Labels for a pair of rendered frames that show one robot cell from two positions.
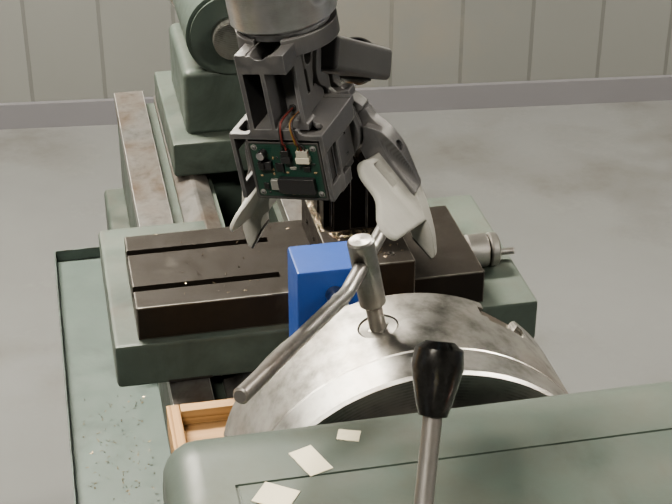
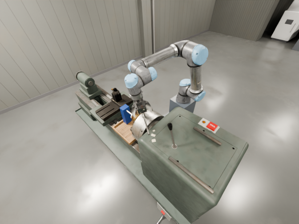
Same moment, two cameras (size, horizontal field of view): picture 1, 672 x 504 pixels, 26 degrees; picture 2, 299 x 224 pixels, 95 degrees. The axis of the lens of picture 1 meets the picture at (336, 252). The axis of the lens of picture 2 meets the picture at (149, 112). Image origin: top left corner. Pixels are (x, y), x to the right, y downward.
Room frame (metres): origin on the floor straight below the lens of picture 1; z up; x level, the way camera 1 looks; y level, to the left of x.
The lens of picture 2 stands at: (0.33, 0.32, 2.07)
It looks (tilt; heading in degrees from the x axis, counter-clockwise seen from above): 46 degrees down; 329
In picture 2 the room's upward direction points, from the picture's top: 4 degrees counter-clockwise
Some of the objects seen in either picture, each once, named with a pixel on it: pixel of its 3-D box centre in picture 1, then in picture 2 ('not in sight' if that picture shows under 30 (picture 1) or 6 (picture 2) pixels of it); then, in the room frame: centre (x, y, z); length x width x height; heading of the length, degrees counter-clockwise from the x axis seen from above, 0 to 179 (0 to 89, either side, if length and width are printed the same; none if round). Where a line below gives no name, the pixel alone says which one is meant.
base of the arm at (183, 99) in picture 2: not in sight; (183, 95); (1.08, -0.56, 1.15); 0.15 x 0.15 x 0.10
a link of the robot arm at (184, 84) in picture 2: not in sight; (185, 86); (1.08, -0.56, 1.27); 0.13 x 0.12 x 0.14; 1
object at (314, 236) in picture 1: (355, 241); (119, 102); (1.58, -0.02, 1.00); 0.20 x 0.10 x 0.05; 12
